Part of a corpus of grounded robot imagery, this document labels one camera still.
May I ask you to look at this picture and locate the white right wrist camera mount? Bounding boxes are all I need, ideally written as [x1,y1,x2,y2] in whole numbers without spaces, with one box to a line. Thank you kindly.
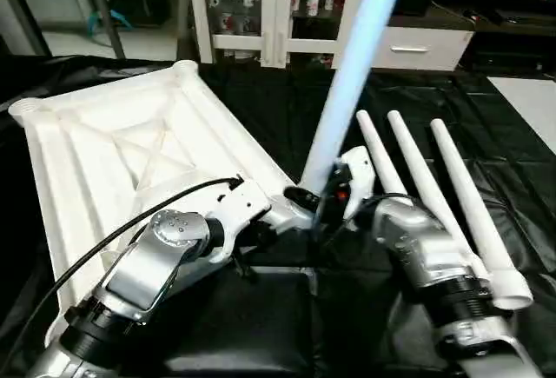
[338,145,376,219]

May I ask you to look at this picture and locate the white glass door cabinet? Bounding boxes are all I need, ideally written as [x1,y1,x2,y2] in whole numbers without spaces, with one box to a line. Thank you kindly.
[186,0,370,69]

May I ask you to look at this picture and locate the black work mat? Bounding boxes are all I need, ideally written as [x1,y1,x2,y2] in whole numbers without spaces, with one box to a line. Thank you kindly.
[0,54,556,378]

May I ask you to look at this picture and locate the white flat board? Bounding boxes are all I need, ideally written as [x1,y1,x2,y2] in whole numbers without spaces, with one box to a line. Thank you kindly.
[486,76,556,156]

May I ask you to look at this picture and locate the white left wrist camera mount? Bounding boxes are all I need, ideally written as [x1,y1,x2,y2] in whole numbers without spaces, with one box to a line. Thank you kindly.
[203,180,273,264]

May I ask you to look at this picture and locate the black low desk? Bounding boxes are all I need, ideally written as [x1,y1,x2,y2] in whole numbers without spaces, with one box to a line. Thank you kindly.
[429,0,556,77]

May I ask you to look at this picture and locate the white plastic table leg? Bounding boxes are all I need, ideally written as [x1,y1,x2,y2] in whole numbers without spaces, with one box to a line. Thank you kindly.
[387,109,492,283]
[355,109,412,200]
[429,119,533,310]
[299,0,412,200]

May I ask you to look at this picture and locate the grey pole stand blue brackets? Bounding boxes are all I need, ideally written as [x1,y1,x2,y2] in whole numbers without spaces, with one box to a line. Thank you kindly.
[84,0,134,60]

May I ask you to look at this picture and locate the white drawer cabinet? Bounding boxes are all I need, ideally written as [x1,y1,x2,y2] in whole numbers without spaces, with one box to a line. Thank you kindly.
[373,25,474,73]

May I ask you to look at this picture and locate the white plastic table top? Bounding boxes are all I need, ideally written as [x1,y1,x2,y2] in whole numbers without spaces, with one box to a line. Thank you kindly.
[8,59,321,348]

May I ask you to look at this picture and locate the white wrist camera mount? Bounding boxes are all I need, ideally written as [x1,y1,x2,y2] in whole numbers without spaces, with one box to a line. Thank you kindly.
[338,145,376,219]
[203,180,273,264]

